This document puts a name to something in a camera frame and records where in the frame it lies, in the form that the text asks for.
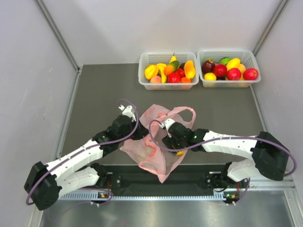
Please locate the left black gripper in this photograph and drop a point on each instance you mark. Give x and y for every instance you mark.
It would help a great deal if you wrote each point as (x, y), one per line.
(141, 131)

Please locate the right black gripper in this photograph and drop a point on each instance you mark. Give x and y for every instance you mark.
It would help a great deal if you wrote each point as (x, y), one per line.
(170, 141)

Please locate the yellow orange fruit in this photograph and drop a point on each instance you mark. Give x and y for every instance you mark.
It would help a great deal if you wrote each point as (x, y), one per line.
(179, 153)

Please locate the green orange mango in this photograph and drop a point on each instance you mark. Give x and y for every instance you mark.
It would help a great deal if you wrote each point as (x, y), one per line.
(171, 67)

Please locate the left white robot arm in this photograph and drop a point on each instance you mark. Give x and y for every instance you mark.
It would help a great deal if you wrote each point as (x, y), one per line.
(46, 183)

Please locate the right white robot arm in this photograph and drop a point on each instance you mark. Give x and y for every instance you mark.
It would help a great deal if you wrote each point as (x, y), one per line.
(263, 154)

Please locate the peach fruit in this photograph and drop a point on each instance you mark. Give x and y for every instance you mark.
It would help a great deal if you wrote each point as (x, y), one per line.
(155, 80)

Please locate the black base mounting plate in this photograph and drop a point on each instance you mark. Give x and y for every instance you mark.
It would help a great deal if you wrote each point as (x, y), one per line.
(185, 180)

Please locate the orange tangerine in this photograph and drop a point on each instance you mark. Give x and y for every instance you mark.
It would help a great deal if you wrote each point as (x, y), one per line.
(185, 80)

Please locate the red apple in left basket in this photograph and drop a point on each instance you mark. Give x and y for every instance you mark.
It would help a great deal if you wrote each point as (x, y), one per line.
(174, 78)

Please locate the yellow lemon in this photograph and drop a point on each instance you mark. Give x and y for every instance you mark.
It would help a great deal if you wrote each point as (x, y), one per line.
(210, 76)

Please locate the yellow banana bunch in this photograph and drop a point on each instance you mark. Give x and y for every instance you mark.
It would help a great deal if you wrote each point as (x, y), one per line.
(161, 67)

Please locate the dark plum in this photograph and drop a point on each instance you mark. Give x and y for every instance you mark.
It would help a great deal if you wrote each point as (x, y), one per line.
(182, 66)

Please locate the left white plastic basket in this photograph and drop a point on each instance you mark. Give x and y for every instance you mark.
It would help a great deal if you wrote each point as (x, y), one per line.
(153, 58)

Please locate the white plastic basket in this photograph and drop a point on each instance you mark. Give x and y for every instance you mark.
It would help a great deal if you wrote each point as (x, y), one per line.
(247, 58)
(153, 58)

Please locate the dark red apple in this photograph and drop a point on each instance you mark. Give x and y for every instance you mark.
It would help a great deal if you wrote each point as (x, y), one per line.
(208, 66)

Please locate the red apple middle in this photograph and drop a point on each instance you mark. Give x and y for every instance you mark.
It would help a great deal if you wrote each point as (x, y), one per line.
(220, 70)

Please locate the yellow pear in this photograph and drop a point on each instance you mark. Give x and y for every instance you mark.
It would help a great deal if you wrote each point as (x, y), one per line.
(173, 58)

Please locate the red apple front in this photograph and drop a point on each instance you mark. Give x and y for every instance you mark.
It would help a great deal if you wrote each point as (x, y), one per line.
(233, 74)

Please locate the green lime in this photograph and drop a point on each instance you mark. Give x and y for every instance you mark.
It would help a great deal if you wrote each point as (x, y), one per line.
(224, 60)

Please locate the yellow mango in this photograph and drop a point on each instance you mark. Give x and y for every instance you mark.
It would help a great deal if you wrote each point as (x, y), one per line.
(233, 63)

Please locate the red apple right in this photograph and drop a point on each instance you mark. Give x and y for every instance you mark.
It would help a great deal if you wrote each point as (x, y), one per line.
(250, 74)

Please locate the right white plastic basket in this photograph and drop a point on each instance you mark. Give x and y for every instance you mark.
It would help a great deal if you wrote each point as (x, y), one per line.
(247, 58)

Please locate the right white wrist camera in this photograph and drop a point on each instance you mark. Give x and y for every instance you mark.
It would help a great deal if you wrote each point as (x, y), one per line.
(167, 124)

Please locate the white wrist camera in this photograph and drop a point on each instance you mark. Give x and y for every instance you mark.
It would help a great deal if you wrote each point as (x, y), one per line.
(167, 124)
(128, 111)

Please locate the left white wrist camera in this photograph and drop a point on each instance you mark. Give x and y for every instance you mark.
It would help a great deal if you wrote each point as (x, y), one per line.
(128, 111)

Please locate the grey slotted cable duct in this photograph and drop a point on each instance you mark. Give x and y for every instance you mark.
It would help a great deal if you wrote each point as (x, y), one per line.
(86, 195)

